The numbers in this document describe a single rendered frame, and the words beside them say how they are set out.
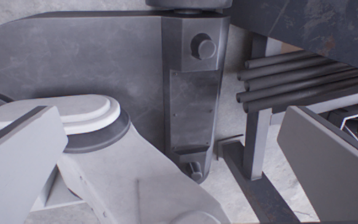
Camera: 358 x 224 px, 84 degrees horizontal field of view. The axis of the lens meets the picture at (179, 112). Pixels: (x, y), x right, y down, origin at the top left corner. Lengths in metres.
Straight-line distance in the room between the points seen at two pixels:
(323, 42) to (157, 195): 0.31
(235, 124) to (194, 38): 0.52
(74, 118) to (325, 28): 0.39
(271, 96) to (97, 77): 0.42
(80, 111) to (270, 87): 0.42
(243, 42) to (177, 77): 0.33
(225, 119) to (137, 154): 0.55
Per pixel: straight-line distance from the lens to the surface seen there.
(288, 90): 0.57
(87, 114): 0.35
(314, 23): 0.38
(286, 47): 0.77
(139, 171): 0.30
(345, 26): 0.34
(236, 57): 0.73
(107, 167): 0.32
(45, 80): 0.51
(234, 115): 0.84
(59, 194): 0.49
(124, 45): 0.46
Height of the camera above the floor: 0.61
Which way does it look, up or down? 56 degrees down
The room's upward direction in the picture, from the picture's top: 156 degrees clockwise
